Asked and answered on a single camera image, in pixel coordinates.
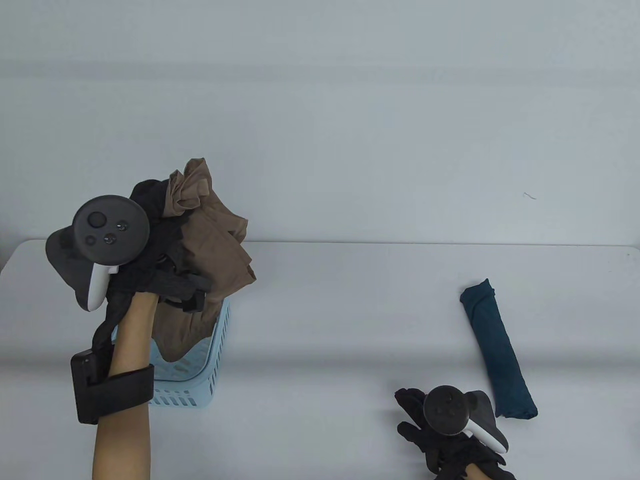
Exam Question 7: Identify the light blue plastic basket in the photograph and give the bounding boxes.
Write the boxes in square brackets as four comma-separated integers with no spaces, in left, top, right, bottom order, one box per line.
[111,297,233,409]

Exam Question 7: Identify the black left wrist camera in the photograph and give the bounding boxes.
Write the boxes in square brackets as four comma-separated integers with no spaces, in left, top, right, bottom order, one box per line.
[150,270,212,314]

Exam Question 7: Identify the person's left forearm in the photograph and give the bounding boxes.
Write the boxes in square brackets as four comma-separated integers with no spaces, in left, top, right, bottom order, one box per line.
[92,292,162,480]

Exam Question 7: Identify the person's left hand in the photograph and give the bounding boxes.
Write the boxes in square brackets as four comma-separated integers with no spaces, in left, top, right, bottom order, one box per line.
[104,179,213,323]

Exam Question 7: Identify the brown cloth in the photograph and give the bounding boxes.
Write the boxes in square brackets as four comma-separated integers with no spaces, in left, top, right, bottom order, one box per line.
[149,157,257,364]

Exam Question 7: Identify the black left wrist strap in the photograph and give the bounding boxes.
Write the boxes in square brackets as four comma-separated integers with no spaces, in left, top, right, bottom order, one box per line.
[70,349,155,425]

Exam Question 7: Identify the person's right hand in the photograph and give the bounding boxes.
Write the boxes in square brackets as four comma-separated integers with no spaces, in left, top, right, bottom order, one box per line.
[394,387,517,480]

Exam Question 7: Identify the grey white left controller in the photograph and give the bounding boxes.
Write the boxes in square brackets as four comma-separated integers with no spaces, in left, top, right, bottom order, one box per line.
[45,194,151,312]

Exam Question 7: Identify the teal shorts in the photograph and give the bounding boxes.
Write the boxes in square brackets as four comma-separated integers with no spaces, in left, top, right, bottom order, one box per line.
[459,278,539,420]

